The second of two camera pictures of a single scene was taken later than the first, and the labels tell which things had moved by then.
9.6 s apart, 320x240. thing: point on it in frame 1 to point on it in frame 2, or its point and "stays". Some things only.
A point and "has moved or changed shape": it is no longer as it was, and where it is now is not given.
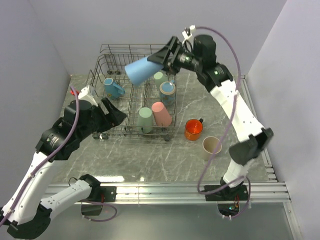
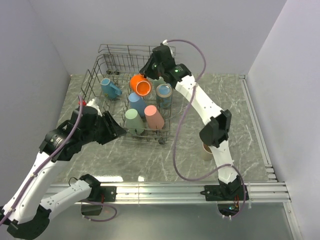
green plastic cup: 145,121 to 135,123
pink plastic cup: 161,116 to 154,119
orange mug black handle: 193,128 to 140,85
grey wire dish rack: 149,106 stays
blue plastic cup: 140,69 to 136,102
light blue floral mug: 112,89 has moved or changed shape
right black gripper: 161,56 to 144,70
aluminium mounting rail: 128,193 stays
